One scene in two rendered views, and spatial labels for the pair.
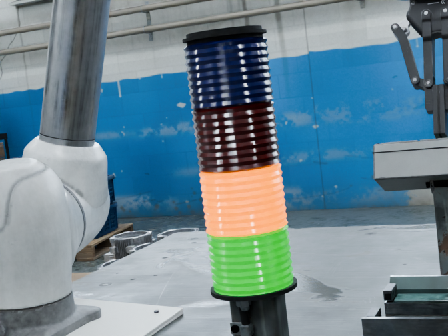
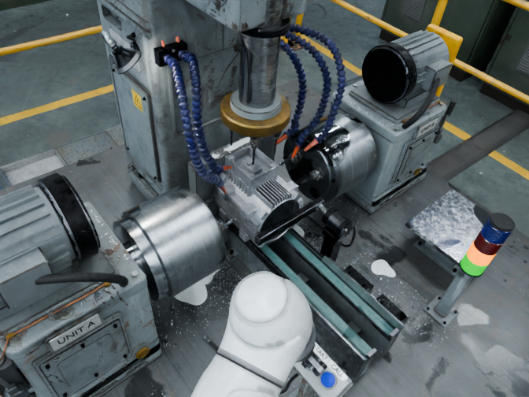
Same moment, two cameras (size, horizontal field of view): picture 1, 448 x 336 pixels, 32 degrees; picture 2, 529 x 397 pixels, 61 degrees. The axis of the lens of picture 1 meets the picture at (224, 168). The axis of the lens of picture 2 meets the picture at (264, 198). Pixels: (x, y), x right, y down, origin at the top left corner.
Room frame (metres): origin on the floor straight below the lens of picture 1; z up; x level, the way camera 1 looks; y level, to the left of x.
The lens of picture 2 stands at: (1.48, -0.25, 1.98)
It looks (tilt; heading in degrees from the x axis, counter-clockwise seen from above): 45 degrees down; 202
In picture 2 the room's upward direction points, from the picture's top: 6 degrees clockwise
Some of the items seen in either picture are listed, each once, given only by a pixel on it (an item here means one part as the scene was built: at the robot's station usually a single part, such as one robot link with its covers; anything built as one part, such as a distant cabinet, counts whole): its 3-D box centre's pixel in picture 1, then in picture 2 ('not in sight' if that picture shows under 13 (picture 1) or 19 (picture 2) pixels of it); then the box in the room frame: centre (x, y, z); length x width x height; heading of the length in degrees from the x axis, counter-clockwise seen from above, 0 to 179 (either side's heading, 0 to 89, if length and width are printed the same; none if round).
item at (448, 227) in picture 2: not in sight; (453, 238); (0.29, -0.04, 0.86); 0.27 x 0.24 x 0.12; 157
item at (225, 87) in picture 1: (229, 73); (497, 229); (0.56, -0.01, 1.19); 0.06 x 0.06 x 0.04
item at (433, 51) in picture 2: not in sight; (409, 99); (0.05, -0.34, 1.16); 0.33 x 0.26 x 0.42; 157
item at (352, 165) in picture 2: not in sight; (334, 153); (0.32, -0.50, 1.04); 0.41 x 0.25 x 0.25; 157
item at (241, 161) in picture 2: not in sight; (251, 170); (0.60, -0.66, 1.11); 0.12 x 0.11 x 0.07; 67
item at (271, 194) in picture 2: not in sight; (257, 201); (0.62, -0.63, 1.01); 0.20 x 0.19 x 0.19; 67
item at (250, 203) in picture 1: (243, 197); (481, 251); (0.56, -0.01, 1.10); 0.06 x 0.06 x 0.04
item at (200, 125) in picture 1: (236, 136); (489, 240); (0.56, -0.01, 1.14); 0.06 x 0.06 x 0.04
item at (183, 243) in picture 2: not in sight; (153, 251); (0.94, -0.77, 1.04); 0.37 x 0.25 x 0.25; 157
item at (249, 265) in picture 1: (250, 258); (474, 261); (0.56, -0.01, 1.05); 0.06 x 0.06 x 0.04
